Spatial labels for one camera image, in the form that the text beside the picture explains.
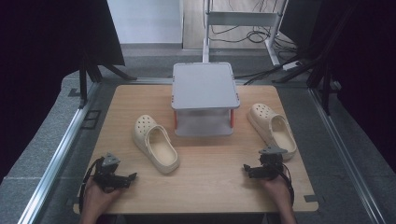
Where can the grey two-tier shoe rack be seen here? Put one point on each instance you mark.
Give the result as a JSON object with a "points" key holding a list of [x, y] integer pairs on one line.
{"points": [[202, 87]]}

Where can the white metal stand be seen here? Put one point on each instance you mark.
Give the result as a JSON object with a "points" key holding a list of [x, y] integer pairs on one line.
{"points": [[239, 18]]}

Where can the black tripod stand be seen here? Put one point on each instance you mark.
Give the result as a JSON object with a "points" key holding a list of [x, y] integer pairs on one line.
{"points": [[326, 91], [82, 81]]}

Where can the person's left hand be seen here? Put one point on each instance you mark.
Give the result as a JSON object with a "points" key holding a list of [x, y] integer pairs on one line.
{"points": [[99, 196]]}

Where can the cream clog shoe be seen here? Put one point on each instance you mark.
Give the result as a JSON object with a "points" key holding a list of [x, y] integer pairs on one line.
{"points": [[146, 126], [263, 112]]}

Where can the black square tape frame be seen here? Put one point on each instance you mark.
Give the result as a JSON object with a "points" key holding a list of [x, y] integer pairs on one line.
{"points": [[83, 124]]}

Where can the black tape strip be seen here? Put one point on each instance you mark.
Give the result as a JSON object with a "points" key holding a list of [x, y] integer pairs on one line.
{"points": [[73, 92]]}

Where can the white power strip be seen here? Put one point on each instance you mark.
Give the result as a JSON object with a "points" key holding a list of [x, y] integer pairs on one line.
{"points": [[291, 65]]}

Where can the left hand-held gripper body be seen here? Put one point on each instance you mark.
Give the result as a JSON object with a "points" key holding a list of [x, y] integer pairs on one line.
{"points": [[106, 175]]}

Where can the person's right hand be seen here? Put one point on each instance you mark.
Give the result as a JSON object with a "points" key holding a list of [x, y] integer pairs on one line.
{"points": [[277, 188]]}

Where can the black curtain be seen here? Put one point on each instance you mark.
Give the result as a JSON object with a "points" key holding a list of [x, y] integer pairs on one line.
{"points": [[367, 62], [37, 62]]}

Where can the aluminium rail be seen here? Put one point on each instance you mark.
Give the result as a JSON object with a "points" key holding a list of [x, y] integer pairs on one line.
{"points": [[53, 168], [342, 149]]}

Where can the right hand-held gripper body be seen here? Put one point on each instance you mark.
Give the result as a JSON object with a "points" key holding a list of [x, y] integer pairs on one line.
{"points": [[269, 166]]}

